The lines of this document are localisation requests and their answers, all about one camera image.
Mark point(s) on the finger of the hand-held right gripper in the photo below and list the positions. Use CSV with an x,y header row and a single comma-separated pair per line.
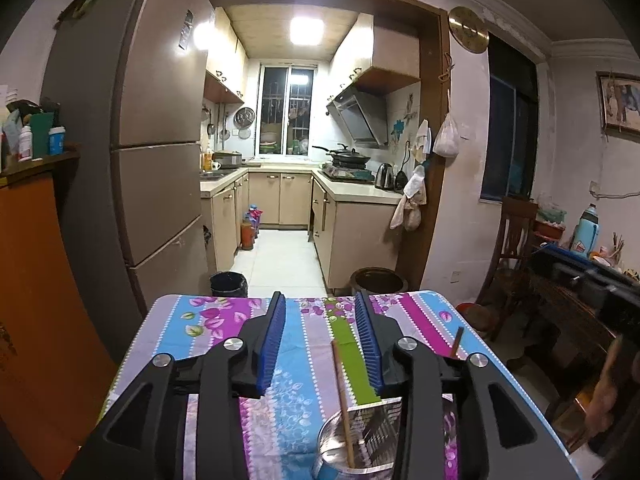
x,y
565,252

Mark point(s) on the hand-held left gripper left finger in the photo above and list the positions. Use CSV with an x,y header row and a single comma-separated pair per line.
x,y
272,345

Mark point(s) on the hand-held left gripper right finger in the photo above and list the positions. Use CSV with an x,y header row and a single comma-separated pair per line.
x,y
367,345

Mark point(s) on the dark wooden chopstick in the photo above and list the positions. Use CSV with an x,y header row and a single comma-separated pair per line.
x,y
457,342

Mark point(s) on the slotted utensil holder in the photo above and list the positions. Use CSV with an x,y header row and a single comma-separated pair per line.
x,y
380,440

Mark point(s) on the person's right forearm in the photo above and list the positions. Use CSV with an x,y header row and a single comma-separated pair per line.
x,y
607,385

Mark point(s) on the blue thermos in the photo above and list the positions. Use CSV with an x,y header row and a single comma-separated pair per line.
x,y
586,230

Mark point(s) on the dark wooden dining table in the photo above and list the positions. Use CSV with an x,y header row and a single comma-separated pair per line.
x,y
575,320

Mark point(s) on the wooden chair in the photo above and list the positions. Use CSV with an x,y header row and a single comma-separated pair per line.
x,y
510,255

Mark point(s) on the light wooden chopstick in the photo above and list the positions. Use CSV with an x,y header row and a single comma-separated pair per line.
x,y
342,400

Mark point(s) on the brown ceramic jar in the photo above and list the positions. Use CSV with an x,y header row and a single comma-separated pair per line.
x,y
376,280

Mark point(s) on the floral striped tablecloth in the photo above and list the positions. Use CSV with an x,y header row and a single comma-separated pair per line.
x,y
295,410

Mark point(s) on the black trash bin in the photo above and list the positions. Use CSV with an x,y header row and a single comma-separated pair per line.
x,y
228,284

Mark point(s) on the orange bottle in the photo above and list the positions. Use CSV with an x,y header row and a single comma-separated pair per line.
x,y
247,234

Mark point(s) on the beige sink counter cabinet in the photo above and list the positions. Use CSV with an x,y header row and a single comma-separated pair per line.
x,y
225,220

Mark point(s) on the dark room window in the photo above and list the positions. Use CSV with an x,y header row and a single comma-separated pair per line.
x,y
510,125

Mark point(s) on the hanging beige cloth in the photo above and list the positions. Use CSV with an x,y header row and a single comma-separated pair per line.
x,y
412,200

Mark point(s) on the framed elephant picture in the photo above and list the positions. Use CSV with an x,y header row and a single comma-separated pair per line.
x,y
620,102

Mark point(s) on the hanging white plastic bag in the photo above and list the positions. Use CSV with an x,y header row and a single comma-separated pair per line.
x,y
446,135

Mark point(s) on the steel electric kettle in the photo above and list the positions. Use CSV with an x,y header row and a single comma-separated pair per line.
x,y
384,176

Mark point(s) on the gas stove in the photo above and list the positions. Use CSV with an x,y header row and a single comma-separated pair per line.
x,y
345,172

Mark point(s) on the hanging white cloth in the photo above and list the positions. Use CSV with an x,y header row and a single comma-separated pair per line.
x,y
422,137

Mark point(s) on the grey cooking pot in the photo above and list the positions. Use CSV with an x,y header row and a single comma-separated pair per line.
x,y
227,159

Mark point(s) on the black wok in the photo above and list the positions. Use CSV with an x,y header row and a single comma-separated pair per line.
x,y
345,152

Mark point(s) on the brown refrigerator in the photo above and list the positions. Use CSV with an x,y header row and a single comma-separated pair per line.
x,y
155,185

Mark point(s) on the steel range hood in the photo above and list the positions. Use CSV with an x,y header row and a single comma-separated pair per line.
x,y
360,115

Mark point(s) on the orange wooden cabinet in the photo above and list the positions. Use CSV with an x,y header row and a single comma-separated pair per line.
x,y
40,310

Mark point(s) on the kitchen window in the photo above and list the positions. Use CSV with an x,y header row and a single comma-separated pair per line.
x,y
286,110

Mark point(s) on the blue and white jar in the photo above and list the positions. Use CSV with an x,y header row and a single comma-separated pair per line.
x,y
56,142

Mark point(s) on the green box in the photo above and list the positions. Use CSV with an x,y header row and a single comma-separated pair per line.
x,y
42,130

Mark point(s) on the square ceiling light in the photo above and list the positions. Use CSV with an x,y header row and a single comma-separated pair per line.
x,y
306,30

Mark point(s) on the white bottle red label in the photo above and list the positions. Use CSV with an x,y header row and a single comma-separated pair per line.
x,y
25,145

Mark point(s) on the gold wall clock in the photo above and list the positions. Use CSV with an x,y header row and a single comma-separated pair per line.
x,y
468,30

